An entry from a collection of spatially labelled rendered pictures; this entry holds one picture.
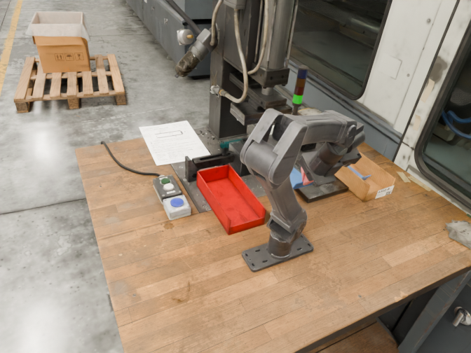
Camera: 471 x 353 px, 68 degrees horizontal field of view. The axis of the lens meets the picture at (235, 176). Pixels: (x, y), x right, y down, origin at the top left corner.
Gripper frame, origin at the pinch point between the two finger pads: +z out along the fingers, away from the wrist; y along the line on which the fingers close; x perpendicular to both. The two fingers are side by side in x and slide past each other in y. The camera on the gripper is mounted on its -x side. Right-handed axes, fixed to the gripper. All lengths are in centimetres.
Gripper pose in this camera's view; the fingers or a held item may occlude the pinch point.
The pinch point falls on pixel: (305, 182)
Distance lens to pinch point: 106.7
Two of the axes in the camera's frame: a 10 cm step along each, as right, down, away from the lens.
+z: -2.4, 4.9, 8.4
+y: -3.4, -8.5, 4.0
